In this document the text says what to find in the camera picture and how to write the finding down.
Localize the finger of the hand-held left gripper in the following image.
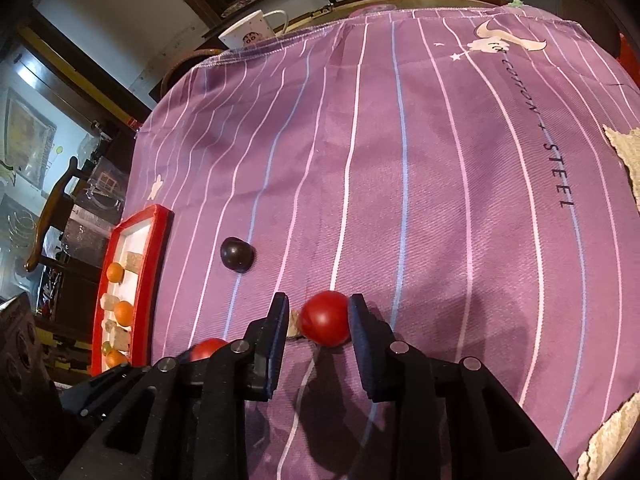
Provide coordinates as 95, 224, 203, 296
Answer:
59, 366, 153, 433

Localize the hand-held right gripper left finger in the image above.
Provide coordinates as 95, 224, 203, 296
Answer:
60, 292, 290, 480

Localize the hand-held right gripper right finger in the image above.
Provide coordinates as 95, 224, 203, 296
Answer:
347, 294, 576, 480

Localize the red tomato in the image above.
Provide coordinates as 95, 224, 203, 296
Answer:
299, 290, 351, 347
190, 338, 230, 361

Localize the dark plum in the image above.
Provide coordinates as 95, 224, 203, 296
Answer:
220, 236, 256, 274

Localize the red tray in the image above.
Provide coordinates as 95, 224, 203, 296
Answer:
90, 204, 175, 377

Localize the purple striped tablecloth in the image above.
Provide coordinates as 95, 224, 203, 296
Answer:
122, 2, 640, 480

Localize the wooden armchair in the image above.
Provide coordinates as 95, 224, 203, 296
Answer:
25, 156, 93, 273

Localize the clear plastic box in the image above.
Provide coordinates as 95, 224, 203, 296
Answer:
75, 157, 126, 211

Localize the white cartoon mug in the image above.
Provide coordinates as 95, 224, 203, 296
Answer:
218, 9, 289, 53

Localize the cream knitted towel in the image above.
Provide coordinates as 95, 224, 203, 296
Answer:
575, 125, 640, 480

